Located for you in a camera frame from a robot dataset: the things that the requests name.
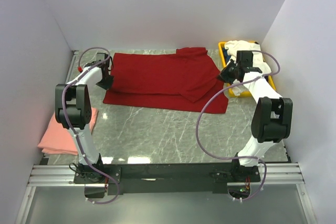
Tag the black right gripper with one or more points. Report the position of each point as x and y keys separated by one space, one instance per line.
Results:
x=223 y=75

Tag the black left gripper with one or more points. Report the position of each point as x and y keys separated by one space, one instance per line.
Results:
x=106 y=86

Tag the red t shirt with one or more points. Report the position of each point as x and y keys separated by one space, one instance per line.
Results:
x=182 y=81

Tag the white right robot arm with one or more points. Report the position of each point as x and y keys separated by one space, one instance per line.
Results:
x=272 y=118

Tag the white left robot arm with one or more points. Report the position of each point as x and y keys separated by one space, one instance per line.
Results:
x=73 y=109

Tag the blue garment in bin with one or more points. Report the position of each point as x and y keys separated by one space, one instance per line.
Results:
x=226 y=55

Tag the yellow plastic bin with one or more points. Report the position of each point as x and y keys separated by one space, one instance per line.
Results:
x=245 y=93

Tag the white t shirt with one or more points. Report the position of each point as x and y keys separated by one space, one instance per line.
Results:
x=233 y=46

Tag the folded pink t shirt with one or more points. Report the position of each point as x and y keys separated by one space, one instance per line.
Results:
x=57 y=140

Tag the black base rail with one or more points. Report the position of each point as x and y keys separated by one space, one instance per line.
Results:
x=164 y=178

